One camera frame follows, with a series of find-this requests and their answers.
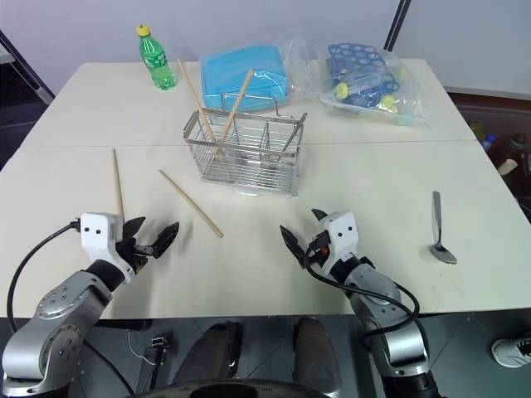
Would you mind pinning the black stand bracket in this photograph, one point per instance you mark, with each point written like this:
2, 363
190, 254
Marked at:
159, 342

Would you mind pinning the white sneaker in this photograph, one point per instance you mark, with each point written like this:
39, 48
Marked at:
512, 352

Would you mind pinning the bottle with blue cap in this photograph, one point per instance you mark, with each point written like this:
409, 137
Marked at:
488, 142

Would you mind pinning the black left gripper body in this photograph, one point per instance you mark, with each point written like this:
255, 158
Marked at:
132, 253

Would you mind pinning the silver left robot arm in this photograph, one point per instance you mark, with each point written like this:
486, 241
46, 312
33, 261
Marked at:
54, 315

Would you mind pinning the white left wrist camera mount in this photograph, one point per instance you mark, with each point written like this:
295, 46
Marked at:
97, 232

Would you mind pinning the black curved rim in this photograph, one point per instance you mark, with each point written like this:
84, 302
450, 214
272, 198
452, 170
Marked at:
232, 389

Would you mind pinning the cream coloured small object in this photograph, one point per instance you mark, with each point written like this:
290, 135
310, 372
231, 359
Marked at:
508, 168

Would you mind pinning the dark rounded leg shape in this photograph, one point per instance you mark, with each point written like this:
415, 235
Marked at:
215, 356
315, 356

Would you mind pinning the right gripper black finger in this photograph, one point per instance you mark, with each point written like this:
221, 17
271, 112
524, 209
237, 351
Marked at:
295, 246
320, 215

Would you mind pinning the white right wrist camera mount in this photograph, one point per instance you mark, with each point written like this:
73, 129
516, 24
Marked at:
342, 232

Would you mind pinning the clear tube with yellow cap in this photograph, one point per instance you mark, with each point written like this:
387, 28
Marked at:
341, 90

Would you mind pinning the dark metal frame bars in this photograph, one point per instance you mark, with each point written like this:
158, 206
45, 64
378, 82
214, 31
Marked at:
25, 66

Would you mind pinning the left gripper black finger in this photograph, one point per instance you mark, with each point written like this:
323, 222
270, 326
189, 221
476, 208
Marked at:
133, 227
167, 239

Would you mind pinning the green soda bottle yellow cap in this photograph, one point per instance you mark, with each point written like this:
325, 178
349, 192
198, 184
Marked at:
157, 66

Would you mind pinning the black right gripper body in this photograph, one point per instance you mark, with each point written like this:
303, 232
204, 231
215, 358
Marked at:
317, 253

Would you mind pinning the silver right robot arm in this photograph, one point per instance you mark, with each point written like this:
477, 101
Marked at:
402, 352

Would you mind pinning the blue plastic lidded box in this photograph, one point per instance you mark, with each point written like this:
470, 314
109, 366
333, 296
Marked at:
232, 79

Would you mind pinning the wooden chopstick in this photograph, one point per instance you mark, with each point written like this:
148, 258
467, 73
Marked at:
118, 182
239, 95
194, 93
191, 202

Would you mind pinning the clear plastic bag with rack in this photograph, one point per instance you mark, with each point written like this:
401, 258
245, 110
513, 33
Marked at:
415, 103

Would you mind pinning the blue test tube rack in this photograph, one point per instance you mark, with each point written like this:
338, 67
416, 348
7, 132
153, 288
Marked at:
352, 54

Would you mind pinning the black slanted pole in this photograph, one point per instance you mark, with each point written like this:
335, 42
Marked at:
396, 22

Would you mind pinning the yellow capped tube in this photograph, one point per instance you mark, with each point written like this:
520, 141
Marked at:
389, 102

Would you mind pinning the metal spoon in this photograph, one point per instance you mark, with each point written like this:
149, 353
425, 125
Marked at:
443, 253

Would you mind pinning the dark bottle with teal cap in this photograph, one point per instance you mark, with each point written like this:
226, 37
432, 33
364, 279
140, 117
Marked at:
516, 149

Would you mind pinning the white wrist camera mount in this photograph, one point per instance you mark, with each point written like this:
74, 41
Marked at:
97, 232
342, 232

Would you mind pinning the small green bottle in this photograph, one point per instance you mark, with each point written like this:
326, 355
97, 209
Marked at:
478, 130

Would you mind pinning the empty clear plastic bag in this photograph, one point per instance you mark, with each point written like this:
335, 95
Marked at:
298, 62

